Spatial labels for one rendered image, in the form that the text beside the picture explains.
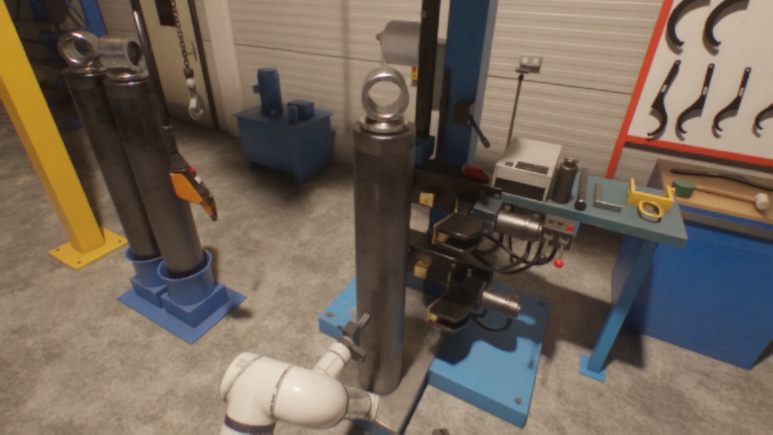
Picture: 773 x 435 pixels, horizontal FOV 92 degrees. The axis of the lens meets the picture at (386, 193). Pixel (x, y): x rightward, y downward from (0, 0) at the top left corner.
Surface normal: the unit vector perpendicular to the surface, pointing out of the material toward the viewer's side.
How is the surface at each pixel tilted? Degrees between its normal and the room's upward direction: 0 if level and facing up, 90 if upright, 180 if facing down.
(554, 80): 90
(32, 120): 90
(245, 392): 45
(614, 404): 0
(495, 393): 0
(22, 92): 90
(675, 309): 90
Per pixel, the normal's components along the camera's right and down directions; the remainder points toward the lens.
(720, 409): 0.02, -0.87
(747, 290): -0.47, 0.43
